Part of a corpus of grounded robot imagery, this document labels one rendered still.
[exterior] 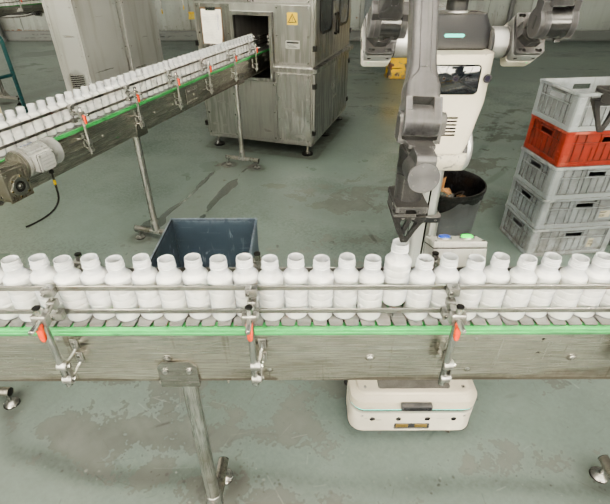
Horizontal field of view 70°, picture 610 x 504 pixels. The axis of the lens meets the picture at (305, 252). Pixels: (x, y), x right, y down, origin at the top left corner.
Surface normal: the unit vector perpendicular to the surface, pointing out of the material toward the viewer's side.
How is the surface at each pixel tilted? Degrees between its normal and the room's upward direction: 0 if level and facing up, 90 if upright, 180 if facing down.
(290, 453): 0
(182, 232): 90
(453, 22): 90
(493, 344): 90
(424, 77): 57
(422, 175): 89
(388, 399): 31
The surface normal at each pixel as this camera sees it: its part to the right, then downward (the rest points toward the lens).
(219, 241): 0.00, 0.55
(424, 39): 0.00, 0.01
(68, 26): -0.31, 0.52
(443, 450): 0.00, -0.83
